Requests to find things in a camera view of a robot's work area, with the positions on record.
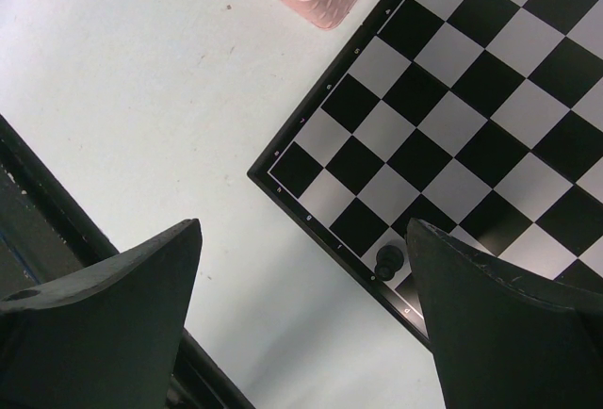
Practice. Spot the black silver chessboard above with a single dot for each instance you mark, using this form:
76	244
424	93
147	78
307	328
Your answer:
481	117

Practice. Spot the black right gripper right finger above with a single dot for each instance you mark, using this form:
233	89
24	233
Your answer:
502	336

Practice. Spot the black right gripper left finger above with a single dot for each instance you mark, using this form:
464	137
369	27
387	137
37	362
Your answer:
105	336

